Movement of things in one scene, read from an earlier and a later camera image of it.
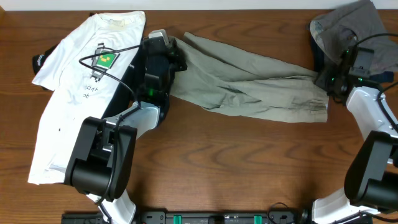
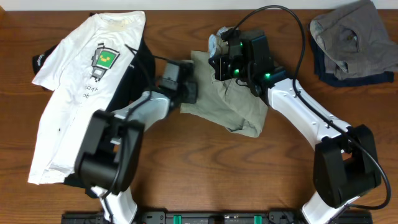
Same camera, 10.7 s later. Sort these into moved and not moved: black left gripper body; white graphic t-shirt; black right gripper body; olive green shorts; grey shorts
Moved: black right gripper body; black left gripper body; olive green shorts
Not moved: white graphic t-shirt; grey shorts
